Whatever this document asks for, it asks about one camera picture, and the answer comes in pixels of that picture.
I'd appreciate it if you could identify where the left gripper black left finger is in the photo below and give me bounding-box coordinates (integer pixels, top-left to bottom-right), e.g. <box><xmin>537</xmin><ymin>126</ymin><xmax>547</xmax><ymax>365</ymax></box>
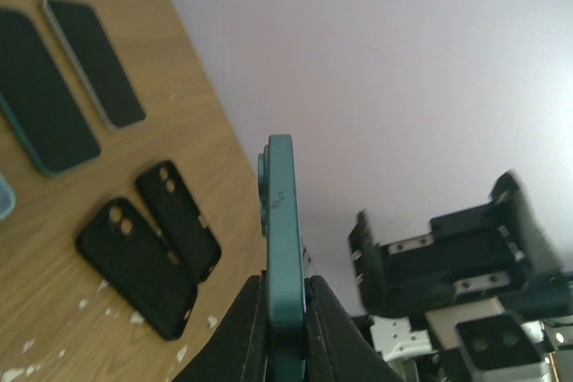
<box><xmin>175</xmin><ymin>274</ymin><xmax>268</xmax><ymax>382</ymax></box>

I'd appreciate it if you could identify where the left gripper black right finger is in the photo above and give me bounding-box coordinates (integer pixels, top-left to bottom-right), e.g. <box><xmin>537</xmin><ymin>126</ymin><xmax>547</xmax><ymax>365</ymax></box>
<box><xmin>306</xmin><ymin>276</ymin><xmax>401</xmax><ymax>382</ymax></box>

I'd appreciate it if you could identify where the black phone case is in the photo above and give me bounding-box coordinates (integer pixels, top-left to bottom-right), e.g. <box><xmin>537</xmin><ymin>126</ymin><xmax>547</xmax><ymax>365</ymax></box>
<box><xmin>135</xmin><ymin>160</ymin><xmax>222</xmax><ymax>284</ymax></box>
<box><xmin>75</xmin><ymin>197</ymin><xmax>198</xmax><ymax>341</ymax></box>

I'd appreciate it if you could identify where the light blue phone case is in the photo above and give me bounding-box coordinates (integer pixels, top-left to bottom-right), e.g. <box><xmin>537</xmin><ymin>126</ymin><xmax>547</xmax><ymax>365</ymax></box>
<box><xmin>0</xmin><ymin>174</ymin><xmax>16</xmax><ymax>220</ymax></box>

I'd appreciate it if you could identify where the black phone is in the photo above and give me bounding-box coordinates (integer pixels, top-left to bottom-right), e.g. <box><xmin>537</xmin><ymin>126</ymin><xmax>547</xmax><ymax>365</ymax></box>
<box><xmin>1</xmin><ymin>8</ymin><xmax>101</xmax><ymax>176</ymax></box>

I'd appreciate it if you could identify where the black smartphone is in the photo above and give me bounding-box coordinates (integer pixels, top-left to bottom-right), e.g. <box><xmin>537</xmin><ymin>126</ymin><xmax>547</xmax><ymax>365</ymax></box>
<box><xmin>41</xmin><ymin>0</ymin><xmax>146</xmax><ymax>130</ymax></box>

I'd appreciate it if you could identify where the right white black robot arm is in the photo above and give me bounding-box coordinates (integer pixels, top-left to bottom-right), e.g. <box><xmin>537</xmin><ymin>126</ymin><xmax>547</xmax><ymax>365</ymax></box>
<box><xmin>348</xmin><ymin>171</ymin><xmax>572</xmax><ymax>381</ymax></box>

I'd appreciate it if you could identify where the white debris pile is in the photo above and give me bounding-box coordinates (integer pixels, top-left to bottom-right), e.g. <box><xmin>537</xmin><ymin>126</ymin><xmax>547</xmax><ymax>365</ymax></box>
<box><xmin>1</xmin><ymin>282</ymin><xmax>227</xmax><ymax>381</ymax></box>

